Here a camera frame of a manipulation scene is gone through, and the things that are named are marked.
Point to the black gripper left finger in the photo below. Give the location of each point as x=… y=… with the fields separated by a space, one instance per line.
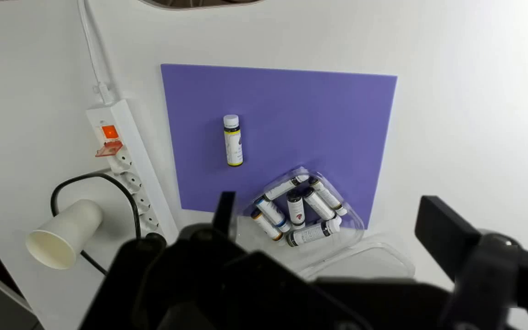
x=225 y=214

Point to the purple paper mat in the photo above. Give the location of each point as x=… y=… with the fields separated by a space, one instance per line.
x=331 y=122

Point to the white power strip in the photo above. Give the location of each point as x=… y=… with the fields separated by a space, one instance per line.
x=122 y=144

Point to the white bottle in bowl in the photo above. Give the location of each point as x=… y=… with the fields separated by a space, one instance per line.
x=285 y=187
x=265 y=223
x=315 y=232
x=329 y=196
x=296 y=209

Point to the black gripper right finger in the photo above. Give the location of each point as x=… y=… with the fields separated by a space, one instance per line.
x=447 y=234

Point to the white paper cup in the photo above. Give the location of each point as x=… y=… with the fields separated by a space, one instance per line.
x=62 y=238

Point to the small white bottle on mat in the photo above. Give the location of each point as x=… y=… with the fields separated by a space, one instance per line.
x=234 y=139

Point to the clear plastic lid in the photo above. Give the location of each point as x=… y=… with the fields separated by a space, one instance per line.
x=370 y=258

